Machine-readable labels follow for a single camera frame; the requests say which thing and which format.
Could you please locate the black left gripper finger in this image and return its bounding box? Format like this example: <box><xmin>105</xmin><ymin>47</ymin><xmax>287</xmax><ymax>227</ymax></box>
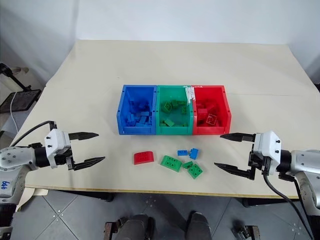
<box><xmin>68</xmin><ymin>131</ymin><xmax>100</xmax><ymax>143</ymax></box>
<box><xmin>73</xmin><ymin>156</ymin><xmax>107</xmax><ymax>172</ymax></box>

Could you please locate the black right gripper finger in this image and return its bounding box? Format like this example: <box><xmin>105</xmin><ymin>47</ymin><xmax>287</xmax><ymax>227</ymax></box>
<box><xmin>213</xmin><ymin>162</ymin><xmax>256</xmax><ymax>181</ymax></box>
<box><xmin>219</xmin><ymin>132</ymin><xmax>257</xmax><ymax>145</ymax></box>

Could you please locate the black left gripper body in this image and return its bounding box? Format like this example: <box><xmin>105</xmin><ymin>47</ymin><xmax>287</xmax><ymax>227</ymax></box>
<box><xmin>53</xmin><ymin>146</ymin><xmax>76</xmax><ymax>172</ymax></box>

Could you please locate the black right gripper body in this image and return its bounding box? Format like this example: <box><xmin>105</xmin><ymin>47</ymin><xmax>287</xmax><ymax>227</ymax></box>
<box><xmin>248</xmin><ymin>143</ymin><xmax>270</xmax><ymax>176</ymax></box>

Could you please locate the red plastic bin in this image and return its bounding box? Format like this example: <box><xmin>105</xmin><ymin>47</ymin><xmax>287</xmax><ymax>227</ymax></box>
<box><xmin>191</xmin><ymin>84</ymin><xmax>232</xmax><ymax>136</ymax></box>

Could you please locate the red brick with white print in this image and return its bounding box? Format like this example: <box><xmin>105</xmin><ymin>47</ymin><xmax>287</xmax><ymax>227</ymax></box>
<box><xmin>205</xmin><ymin>113</ymin><xmax>219</xmax><ymax>126</ymax></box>

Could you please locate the green square toy brick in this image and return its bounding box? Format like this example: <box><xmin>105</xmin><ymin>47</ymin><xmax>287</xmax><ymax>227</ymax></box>
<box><xmin>187</xmin><ymin>164</ymin><xmax>205</xmax><ymax>180</ymax></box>

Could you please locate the blue square toy brick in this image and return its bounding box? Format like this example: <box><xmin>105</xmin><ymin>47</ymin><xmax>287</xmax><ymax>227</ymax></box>
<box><xmin>188</xmin><ymin>147</ymin><xmax>201</xmax><ymax>160</ymax></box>

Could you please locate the blue plastic bin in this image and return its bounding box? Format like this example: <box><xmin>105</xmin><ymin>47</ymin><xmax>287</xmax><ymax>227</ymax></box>
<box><xmin>116</xmin><ymin>84</ymin><xmax>159</xmax><ymax>136</ymax></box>

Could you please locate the red curved toy brick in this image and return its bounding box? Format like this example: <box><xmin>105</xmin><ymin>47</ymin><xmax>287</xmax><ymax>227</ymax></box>
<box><xmin>132</xmin><ymin>150</ymin><xmax>156</xmax><ymax>166</ymax></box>

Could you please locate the large green sloped toy brick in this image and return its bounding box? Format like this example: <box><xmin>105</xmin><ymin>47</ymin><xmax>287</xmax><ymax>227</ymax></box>
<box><xmin>160</xmin><ymin>154</ymin><xmax>183</xmax><ymax>174</ymax></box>

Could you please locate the dark rounded shape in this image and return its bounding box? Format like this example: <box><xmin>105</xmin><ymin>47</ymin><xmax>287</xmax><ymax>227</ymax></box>
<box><xmin>185</xmin><ymin>211</ymin><xmax>216</xmax><ymax>240</ymax></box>
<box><xmin>116</xmin><ymin>213</ymin><xmax>156</xmax><ymax>240</ymax></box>

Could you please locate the white torn tape strip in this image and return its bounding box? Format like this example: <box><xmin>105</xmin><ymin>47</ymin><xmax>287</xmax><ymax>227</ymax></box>
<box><xmin>184</xmin><ymin>84</ymin><xmax>197</xmax><ymax>105</ymax></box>

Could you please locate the green plastic bin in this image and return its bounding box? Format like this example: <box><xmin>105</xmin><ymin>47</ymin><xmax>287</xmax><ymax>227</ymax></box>
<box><xmin>155</xmin><ymin>84</ymin><xmax>195</xmax><ymax>136</ymax></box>

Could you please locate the black metal stand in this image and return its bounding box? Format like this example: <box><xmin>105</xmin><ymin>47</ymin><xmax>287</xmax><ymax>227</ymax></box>
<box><xmin>0</xmin><ymin>62</ymin><xmax>33</xmax><ymax>92</ymax></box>

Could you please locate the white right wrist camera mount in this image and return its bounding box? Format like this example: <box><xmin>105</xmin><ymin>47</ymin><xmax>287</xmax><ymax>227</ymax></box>
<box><xmin>253</xmin><ymin>130</ymin><xmax>283</xmax><ymax>174</ymax></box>

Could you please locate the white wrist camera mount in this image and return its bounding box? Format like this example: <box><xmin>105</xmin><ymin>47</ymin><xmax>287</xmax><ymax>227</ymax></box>
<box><xmin>44</xmin><ymin>128</ymin><xmax>73</xmax><ymax>170</ymax></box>
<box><xmin>253</xmin><ymin>130</ymin><xmax>283</xmax><ymax>174</ymax></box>

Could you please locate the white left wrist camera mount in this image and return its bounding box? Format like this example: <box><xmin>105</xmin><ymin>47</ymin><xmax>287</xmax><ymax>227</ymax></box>
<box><xmin>44</xmin><ymin>128</ymin><xmax>73</xmax><ymax>170</ymax></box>

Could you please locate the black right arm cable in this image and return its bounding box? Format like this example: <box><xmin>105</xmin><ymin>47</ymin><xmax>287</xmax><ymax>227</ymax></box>
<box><xmin>261</xmin><ymin>171</ymin><xmax>315</xmax><ymax>240</ymax></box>

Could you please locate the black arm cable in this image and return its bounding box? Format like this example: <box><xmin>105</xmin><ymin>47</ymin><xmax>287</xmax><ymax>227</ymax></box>
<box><xmin>9</xmin><ymin>120</ymin><xmax>58</xmax><ymax>149</ymax></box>
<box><xmin>261</xmin><ymin>171</ymin><xmax>315</xmax><ymax>240</ymax></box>

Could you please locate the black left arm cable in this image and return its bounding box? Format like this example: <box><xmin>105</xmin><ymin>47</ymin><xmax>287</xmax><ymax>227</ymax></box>
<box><xmin>9</xmin><ymin>120</ymin><xmax>58</xmax><ymax>149</ymax></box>

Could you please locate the rusty brown metal bracket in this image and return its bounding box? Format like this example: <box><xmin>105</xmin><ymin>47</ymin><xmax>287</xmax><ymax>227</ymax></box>
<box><xmin>104</xmin><ymin>221</ymin><xmax>114</xmax><ymax>240</ymax></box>
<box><xmin>244</xmin><ymin>224</ymin><xmax>261</xmax><ymax>240</ymax></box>

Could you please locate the white cable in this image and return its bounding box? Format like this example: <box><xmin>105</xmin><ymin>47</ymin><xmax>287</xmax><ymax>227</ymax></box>
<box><xmin>10</xmin><ymin>91</ymin><xmax>20</xmax><ymax>133</ymax></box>

